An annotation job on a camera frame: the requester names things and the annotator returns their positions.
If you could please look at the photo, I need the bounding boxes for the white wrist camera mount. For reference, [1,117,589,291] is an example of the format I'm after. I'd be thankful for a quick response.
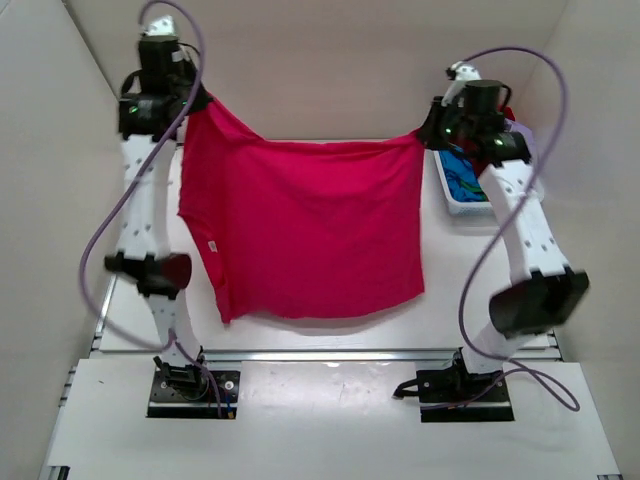
[442,61,481,106]
[141,15,179,41]

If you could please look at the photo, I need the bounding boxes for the lavender t-shirt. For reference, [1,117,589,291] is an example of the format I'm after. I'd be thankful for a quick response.
[511,121,537,156]

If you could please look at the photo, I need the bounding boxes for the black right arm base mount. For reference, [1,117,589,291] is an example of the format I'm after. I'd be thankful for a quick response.
[393,351,515,423]

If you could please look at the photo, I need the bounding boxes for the red t-shirt in basket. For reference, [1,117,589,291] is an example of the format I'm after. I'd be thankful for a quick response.
[501,106,516,122]

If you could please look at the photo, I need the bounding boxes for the crimson red t-shirt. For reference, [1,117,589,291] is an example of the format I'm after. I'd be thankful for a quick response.
[178,102,424,323]

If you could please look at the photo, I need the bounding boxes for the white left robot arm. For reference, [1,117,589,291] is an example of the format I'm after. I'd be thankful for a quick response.
[104,34,212,398]

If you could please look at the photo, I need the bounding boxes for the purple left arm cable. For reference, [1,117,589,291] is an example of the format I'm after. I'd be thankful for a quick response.
[79,0,224,419]

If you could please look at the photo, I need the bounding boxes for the aluminium left side rail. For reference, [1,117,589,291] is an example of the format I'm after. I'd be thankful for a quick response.
[93,276,117,343]

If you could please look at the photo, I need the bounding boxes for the aluminium table edge rail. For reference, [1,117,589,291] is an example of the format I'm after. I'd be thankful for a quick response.
[90,347,562,362]

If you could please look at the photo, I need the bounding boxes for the white plastic laundry basket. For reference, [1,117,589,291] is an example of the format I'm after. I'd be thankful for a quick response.
[432,147,546,218]

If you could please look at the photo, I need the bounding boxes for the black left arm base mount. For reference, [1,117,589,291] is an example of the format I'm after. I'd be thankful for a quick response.
[146,356,241,420]

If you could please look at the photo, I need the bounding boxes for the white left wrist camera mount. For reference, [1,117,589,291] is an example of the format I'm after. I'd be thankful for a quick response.
[141,15,179,41]

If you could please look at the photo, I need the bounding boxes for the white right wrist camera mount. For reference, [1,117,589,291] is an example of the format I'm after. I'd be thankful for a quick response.
[442,61,481,106]

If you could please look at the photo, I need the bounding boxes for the blue t-shirt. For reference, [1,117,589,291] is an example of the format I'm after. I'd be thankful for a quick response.
[438,151,487,203]

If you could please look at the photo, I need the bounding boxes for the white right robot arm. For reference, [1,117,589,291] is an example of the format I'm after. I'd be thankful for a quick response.
[418,80,590,401]

